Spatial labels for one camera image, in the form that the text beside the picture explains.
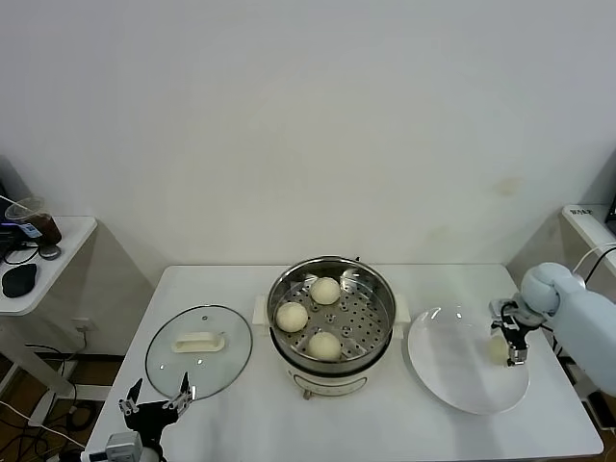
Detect black desk cable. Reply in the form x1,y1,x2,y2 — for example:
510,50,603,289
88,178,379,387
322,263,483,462
2,242,40,268

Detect plastic cup of iced coffee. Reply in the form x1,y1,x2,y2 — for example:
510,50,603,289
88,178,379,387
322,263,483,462
4,196,64,245

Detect dark device with purple light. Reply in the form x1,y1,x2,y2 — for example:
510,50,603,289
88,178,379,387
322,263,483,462
0,221,23,251

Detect glass lid with cream handle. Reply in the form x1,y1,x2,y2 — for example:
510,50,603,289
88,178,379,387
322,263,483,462
143,303,254,402

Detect black cable with adapter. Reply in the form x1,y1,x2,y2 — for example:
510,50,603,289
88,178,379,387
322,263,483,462
552,245,616,357

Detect white hanging cable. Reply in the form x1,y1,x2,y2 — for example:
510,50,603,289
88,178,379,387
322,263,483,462
572,243,616,279

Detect cream electric cooker base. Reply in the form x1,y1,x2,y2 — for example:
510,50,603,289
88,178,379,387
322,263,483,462
251,295,411,401

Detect white steamed baozi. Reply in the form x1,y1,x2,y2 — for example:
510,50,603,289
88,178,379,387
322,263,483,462
275,301,309,333
487,336,510,366
306,330,343,362
310,276,342,305

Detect white round plate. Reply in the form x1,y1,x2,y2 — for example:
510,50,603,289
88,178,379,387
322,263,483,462
407,303,531,416

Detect stainless steel steamer basket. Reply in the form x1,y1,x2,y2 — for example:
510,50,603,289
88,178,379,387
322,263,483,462
266,258,397,373

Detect white side table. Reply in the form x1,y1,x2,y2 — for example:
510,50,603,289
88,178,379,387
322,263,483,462
507,204,616,429
0,216,97,401

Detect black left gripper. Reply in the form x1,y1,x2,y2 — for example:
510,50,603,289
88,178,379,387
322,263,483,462
118,371,197,443

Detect black floor cable bundle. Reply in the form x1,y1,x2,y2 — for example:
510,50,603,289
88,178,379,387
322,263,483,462
0,398,95,462

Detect black computer mouse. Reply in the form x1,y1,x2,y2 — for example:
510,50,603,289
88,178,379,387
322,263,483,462
0,263,39,298

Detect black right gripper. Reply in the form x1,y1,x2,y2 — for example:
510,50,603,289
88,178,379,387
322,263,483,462
489,310,529,369

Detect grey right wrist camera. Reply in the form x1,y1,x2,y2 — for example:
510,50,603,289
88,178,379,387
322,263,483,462
489,297,520,320

